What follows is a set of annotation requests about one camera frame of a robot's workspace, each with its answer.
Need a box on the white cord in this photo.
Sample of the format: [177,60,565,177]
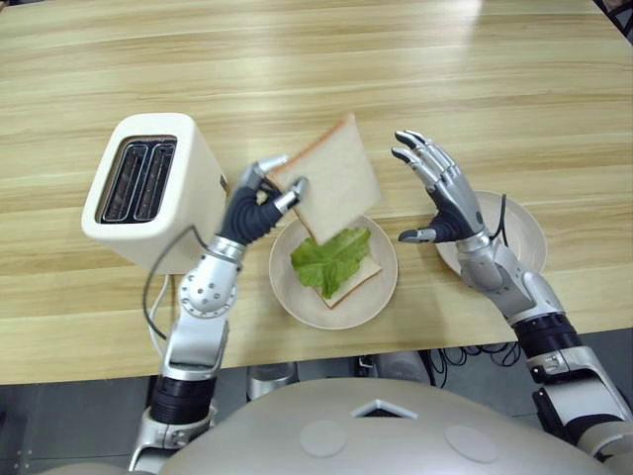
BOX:
[148,272,171,341]

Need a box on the black cable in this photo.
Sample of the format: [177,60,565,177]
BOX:
[488,193,509,247]
[142,223,243,357]

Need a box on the robot body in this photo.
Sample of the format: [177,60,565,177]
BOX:
[152,378,617,475]

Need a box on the bread slice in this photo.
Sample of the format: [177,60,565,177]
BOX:
[267,112,383,246]
[309,256,384,311]

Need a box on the cream toaster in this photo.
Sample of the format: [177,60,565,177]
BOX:
[81,113,229,275]

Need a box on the cream round plate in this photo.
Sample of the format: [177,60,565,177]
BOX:
[268,214,400,332]
[434,190,549,276]

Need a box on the green lettuce leaf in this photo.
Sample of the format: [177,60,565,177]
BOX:
[290,227,373,300]

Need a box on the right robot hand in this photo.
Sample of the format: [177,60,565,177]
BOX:
[391,130,493,244]

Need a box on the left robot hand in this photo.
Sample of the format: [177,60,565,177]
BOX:
[218,153,311,247]

